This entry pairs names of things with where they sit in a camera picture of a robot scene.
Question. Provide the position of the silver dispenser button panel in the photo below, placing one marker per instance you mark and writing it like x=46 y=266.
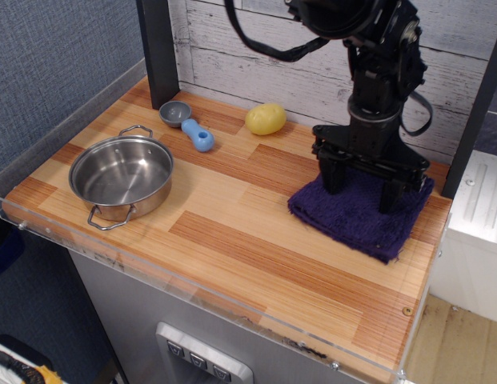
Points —
x=188 y=360

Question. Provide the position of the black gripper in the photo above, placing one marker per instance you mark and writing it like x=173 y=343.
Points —
x=372 y=147

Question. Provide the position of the black right vertical post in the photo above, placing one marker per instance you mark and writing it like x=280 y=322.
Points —
x=473 y=127

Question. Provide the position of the white metal side cabinet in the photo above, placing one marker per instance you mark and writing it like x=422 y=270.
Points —
x=465 y=273

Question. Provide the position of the yellow toy potato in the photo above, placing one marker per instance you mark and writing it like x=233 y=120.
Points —
x=265 y=119

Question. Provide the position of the stainless steel pot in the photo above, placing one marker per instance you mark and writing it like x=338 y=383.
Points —
x=123 y=177

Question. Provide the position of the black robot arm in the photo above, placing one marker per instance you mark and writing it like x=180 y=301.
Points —
x=382 y=41

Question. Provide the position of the blue grey toy scoop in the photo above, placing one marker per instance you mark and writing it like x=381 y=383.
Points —
x=177 y=114

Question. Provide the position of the black left vertical post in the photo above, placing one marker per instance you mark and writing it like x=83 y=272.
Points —
x=158 y=47

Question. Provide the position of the yellow cloth scrap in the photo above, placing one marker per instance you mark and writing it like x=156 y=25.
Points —
x=49 y=376

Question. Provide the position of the black vertical post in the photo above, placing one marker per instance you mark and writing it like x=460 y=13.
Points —
x=158 y=47
x=473 y=127

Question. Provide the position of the purple cloth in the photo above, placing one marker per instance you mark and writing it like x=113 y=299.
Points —
x=352 y=216

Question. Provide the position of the clear acrylic table guard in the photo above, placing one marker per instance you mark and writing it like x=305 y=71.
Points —
x=224 y=261

